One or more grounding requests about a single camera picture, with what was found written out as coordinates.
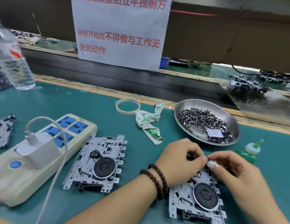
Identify cassette mechanism plate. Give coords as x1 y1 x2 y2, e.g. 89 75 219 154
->
168 166 228 224
62 134 128 193

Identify finished mechanisms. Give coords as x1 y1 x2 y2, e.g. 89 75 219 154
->
228 70 290 94

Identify clear plastic bag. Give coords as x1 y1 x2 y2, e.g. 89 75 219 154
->
0 68 15 91

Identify red cord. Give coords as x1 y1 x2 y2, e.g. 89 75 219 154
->
171 9 218 18

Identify brown cardboard panel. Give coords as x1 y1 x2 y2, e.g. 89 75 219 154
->
0 0 290 75

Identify white tape ring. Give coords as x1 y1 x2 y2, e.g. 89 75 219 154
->
115 98 141 115

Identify person's left forearm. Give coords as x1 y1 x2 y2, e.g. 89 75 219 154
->
77 174 157 224

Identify pile of black mechanism assemblies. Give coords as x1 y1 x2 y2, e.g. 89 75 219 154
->
0 114 17 148

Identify round metal bowl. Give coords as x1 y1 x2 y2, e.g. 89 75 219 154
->
174 98 241 147

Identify white paper sign red text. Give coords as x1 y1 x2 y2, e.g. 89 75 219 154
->
71 0 174 72

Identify green glue squeeze bottle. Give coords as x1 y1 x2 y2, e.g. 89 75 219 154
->
238 138 267 166

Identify white green-stained cloth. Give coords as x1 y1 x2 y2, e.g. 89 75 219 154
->
136 102 166 146

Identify pile of small metal parts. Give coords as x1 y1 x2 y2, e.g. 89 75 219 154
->
178 107 233 144

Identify clear plastic bottle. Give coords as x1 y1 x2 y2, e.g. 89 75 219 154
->
0 12 36 91

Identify clear plastic sheet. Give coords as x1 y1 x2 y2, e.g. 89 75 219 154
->
215 77 290 122

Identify blue plastic bin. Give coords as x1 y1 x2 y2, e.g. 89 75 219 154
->
159 57 170 69

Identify person's right hand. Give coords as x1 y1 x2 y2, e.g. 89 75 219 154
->
207 151 290 224

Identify black conveyor belt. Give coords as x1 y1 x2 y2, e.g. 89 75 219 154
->
21 46 290 129

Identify black flat box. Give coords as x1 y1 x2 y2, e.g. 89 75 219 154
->
168 59 190 68

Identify white blue power strip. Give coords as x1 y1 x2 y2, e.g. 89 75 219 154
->
0 113 98 207

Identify person's left hand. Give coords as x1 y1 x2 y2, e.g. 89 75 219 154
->
154 138 209 187

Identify brown bead bracelet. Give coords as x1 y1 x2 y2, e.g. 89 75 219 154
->
139 163 169 201

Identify white power plug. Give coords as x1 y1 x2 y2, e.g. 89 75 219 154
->
15 132 61 170

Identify white plug cable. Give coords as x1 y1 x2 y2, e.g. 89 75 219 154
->
24 115 70 224

